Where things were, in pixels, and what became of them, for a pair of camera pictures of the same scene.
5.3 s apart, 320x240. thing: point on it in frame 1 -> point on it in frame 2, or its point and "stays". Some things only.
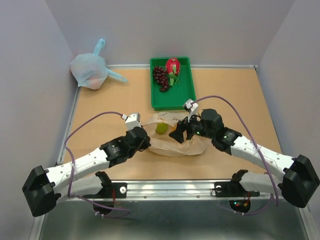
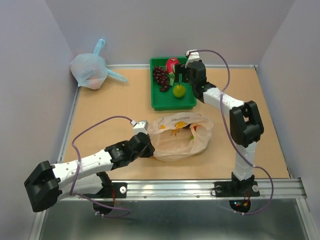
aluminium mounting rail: [147, 191] stays
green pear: [161, 128] -> [179, 91]
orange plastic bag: [164, 144] stays
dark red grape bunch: [161, 78] stays
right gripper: [177, 134] -> [178, 69]
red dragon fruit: [172, 69] stays
